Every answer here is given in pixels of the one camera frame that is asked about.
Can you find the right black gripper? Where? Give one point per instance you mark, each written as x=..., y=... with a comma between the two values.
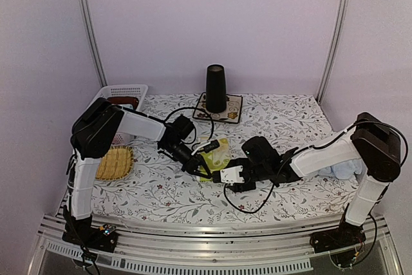
x=239, y=188

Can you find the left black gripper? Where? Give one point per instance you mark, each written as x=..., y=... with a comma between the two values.
x=192, y=165

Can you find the yellow-green patterned towel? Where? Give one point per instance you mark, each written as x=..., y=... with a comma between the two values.
x=218, y=158

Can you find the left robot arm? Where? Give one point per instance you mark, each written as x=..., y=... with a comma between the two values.
x=91, y=138

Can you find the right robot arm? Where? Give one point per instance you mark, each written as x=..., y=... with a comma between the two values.
x=381, y=148

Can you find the black tall cup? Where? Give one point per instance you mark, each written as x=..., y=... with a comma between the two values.
x=215, y=89

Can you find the woven bamboo tray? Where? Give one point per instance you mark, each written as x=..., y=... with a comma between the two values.
x=116, y=164

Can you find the white plastic basket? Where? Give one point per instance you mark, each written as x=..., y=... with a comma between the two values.
x=138, y=91

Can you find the light blue towel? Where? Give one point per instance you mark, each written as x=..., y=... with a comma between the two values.
x=344, y=170

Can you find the dark red rolled towel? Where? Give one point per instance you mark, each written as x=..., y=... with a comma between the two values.
x=124, y=100

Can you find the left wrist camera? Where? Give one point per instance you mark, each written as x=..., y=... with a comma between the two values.
x=206, y=147

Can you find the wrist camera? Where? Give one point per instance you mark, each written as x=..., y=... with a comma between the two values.
x=229, y=175
x=206, y=147

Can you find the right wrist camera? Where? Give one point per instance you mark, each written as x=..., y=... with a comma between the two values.
x=229, y=175

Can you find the aluminium front rail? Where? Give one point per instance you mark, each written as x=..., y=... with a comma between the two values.
x=236, y=248

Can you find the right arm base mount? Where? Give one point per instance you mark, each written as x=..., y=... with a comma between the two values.
x=337, y=238

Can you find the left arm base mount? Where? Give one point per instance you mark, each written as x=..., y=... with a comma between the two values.
x=90, y=238

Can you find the right aluminium post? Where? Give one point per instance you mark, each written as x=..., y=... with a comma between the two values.
x=332, y=51

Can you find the aluminium post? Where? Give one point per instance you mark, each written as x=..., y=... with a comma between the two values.
x=90, y=34
x=332, y=51

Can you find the left aluminium post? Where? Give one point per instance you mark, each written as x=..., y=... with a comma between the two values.
x=90, y=34

